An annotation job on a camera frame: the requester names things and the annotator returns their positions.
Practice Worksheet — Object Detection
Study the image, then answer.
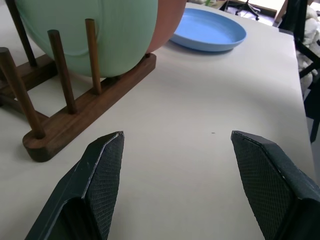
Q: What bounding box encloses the blue plate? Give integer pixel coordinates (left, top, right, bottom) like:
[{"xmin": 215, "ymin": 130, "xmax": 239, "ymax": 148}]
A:
[{"xmin": 169, "ymin": 7, "xmax": 248, "ymax": 53}]

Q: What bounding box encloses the wooden dish rack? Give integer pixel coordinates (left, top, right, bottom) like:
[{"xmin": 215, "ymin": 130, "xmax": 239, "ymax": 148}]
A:
[{"xmin": 0, "ymin": 0, "xmax": 157, "ymax": 163}]

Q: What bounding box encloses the pink plate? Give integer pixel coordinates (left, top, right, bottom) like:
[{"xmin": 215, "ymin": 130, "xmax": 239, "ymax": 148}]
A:
[{"xmin": 146, "ymin": 0, "xmax": 188, "ymax": 56}]

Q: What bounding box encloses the black chair frame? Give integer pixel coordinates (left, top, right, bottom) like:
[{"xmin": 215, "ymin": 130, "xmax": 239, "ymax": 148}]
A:
[{"xmin": 277, "ymin": 0, "xmax": 320, "ymax": 144}]

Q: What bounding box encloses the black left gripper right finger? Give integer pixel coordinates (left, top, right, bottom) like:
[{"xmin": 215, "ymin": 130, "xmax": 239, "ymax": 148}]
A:
[{"xmin": 230, "ymin": 130, "xmax": 320, "ymax": 240}]

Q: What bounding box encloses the green plate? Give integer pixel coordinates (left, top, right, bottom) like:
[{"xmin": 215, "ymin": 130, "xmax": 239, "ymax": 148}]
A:
[{"xmin": 14, "ymin": 0, "xmax": 159, "ymax": 78}]

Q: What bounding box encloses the white plush toy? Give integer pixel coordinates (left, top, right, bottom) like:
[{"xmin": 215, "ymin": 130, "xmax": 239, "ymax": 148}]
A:
[{"xmin": 296, "ymin": 4, "xmax": 320, "ymax": 99}]

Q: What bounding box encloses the black office chair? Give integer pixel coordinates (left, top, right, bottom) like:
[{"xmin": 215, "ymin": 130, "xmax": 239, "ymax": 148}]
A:
[{"xmin": 224, "ymin": 0, "xmax": 261, "ymax": 21}]

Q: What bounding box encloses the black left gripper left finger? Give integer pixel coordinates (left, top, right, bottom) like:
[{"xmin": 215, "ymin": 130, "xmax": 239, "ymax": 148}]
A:
[{"xmin": 24, "ymin": 130, "xmax": 125, "ymax": 240}]

